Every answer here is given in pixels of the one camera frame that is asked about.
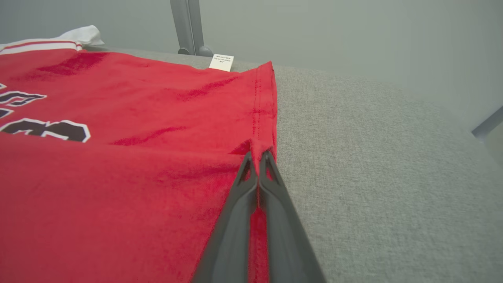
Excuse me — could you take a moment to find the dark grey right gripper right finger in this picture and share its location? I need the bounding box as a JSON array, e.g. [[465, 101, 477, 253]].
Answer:
[[257, 150, 327, 283]]

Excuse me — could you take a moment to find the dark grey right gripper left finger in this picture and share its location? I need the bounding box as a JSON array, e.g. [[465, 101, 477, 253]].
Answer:
[[191, 151, 260, 283]]

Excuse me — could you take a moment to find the red jersey with black lettering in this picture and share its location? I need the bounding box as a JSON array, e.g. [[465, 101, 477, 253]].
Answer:
[[0, 26, 278, 283]]

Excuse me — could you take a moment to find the grey fabric sofa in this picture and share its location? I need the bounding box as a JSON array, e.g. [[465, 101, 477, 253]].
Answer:
[[84, 46, 503, 283]]

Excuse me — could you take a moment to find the grey metal post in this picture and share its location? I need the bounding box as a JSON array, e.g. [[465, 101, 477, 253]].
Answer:
[[170, 0, 213, 57]]

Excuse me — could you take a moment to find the grey horizontal metal rail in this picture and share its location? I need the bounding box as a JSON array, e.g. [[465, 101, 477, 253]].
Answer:
[[472, 106, 503, 142]]

